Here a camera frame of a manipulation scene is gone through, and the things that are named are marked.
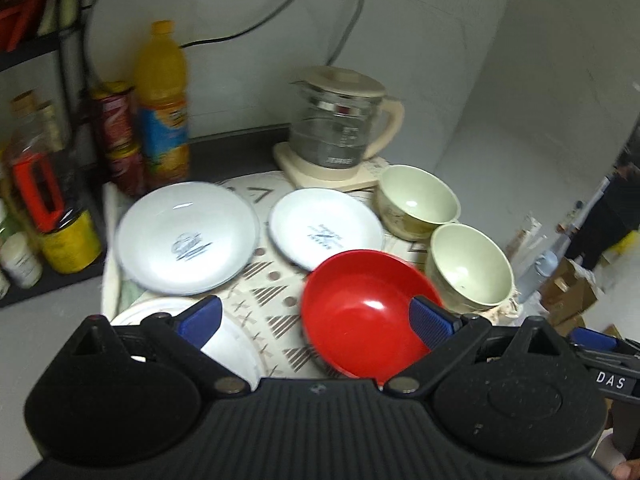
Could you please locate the pale green bowl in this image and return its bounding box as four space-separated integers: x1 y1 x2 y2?
375 165 461 242
424 223 514 314

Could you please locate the large white plate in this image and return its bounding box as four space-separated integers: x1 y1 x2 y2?
114 182 260 296

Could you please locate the red plastic bowl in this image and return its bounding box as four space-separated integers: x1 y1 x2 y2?
300 249 442 385

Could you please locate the small white bakery plate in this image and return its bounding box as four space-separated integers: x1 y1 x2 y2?
268 188 385 272

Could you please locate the black kitchen rack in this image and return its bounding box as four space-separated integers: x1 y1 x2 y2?
1 0 105 307

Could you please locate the cardboard box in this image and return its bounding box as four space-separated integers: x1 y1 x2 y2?
539 258 598 336

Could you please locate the light blue bottle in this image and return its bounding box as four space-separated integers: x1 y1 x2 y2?
515 249 559 304

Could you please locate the cream kettle base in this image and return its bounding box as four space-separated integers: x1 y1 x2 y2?
272 142 390 192

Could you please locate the white cap small jar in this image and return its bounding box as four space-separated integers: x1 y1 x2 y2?
0 232 42 289

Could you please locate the red snack can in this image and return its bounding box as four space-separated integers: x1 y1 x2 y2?
91 80 145 197

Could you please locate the dark sauce bottle yellow label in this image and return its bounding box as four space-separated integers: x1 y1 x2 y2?
4 90 102 275

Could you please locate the glass electric kettle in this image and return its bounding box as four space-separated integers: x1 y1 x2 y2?
288 66 405 170

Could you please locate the orange juice bottle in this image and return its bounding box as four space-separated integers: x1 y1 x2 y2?
134 20 190 188

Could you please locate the black power cable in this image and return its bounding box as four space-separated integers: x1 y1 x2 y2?
179 0 327 50

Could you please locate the grey power cable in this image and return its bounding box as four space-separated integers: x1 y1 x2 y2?
326 0 369 68

